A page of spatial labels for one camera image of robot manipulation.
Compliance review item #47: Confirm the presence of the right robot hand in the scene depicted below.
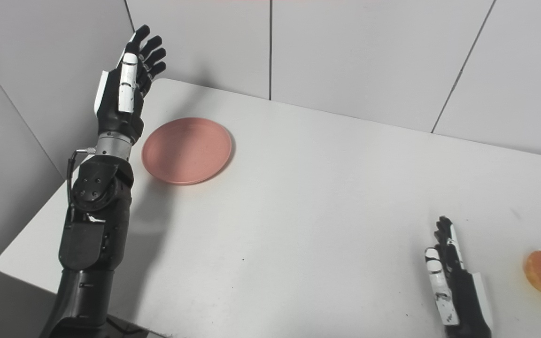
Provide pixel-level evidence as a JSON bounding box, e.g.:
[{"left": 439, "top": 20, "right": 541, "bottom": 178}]
[{"left": 424, "top": 216, "right": 494, "bottom": 338}]

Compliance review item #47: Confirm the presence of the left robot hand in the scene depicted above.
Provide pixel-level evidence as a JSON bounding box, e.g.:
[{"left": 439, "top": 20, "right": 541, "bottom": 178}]
[{"left": 94, "top": 24, "right": 167, "bottom": 145}]

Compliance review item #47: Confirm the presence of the pink round plate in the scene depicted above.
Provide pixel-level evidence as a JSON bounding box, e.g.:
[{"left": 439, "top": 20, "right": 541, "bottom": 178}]
[{"left": 141, "top": 117, "right": 233, "bottom": 186}]

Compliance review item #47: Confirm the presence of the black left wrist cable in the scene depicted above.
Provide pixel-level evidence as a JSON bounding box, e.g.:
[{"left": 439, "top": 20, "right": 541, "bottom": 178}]
[{"left": 66, "top": 147, "right": 97, "bottom": 209}]

